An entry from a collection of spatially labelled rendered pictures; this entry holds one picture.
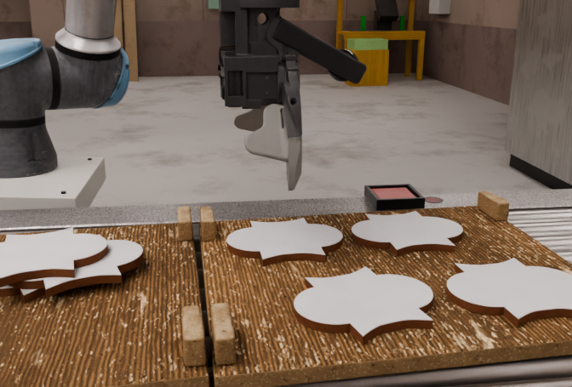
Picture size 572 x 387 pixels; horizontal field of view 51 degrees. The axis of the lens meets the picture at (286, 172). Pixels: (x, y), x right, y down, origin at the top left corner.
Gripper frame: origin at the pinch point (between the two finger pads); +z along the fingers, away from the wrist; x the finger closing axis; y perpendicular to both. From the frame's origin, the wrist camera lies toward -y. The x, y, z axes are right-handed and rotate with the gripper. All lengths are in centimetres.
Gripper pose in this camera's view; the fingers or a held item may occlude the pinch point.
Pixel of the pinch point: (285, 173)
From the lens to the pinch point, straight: 70.6
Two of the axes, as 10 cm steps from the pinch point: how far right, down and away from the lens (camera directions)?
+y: -9.9, 0.5, -1.7
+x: 1.7, 2.7, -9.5
